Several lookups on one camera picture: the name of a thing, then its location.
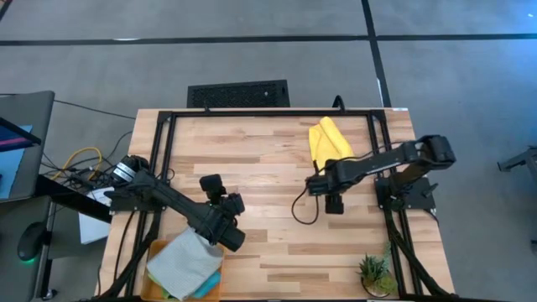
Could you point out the grey waffle microfiber towel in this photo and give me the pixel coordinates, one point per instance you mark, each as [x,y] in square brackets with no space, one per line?
[184,264]

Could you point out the black desk bar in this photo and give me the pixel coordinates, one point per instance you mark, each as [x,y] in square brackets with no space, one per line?
[71,201]

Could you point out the black computer mouse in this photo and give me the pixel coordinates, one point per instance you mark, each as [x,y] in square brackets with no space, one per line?
[30,243]

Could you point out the small potted succulent plant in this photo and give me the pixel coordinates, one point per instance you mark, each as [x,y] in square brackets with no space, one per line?
[375,272]

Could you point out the grey side desk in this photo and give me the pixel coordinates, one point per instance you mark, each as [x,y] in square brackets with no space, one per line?
[8,285]

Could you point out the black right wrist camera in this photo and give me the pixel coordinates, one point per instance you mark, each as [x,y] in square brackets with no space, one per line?
[334,204]

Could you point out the grey laptop computer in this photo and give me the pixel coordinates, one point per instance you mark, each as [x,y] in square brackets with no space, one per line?
[25,138]

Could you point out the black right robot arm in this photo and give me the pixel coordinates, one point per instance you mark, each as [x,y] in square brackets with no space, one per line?
[377,164]

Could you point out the blue microfiber towel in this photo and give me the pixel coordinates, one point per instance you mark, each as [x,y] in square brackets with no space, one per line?
[207,285]

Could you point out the black perforated floor grille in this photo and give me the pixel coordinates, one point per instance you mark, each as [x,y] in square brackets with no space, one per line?
[237,94]

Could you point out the orange plastic bin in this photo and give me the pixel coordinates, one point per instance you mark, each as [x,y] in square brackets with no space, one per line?
[156,247]

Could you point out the grey stand leg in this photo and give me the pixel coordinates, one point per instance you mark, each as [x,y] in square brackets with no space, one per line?
[520,159]

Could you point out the white paper sheet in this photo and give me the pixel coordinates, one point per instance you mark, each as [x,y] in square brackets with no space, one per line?
[92,226]

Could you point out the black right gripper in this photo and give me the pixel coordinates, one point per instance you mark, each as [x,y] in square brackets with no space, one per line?
[321,184]

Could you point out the yellow microfiber towel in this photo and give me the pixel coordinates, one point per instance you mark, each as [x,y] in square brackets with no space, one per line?
[329,140]

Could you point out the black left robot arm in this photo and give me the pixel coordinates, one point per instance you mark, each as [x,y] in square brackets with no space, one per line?
[168,201]

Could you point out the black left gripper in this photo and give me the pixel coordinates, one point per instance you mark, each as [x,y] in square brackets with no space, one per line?
[230,205]

